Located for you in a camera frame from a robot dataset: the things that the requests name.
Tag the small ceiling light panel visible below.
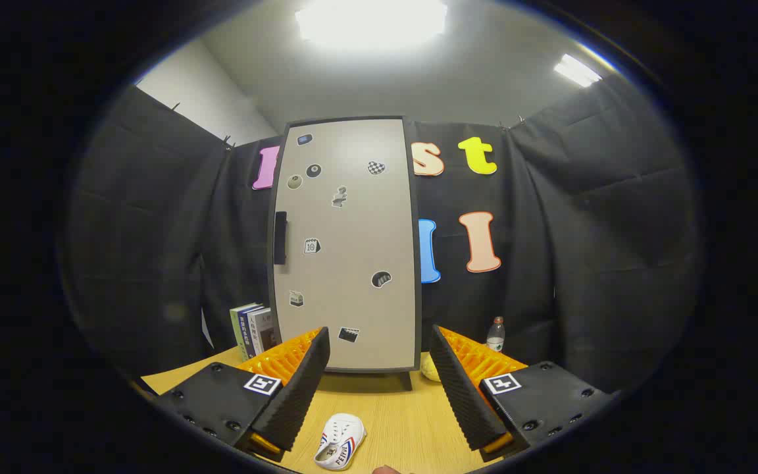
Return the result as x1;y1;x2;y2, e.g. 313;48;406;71
553;54;602;88

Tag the white spine book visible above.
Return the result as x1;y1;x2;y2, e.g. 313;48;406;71
249;308;281;356

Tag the white shoe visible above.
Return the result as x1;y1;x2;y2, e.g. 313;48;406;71
314;413;367;471

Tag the black backdrop cloth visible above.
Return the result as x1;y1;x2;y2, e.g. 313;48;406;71
66;72;705;396

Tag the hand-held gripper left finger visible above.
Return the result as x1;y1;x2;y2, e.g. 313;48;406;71
154;326;331;461

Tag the black cabinet door handle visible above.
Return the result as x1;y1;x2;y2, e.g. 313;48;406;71
274;211;288;265

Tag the clear plastic water bottle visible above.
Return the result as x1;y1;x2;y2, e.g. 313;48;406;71
486;317;506;353

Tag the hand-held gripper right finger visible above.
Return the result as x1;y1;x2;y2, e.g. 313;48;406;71
429;325;617;463

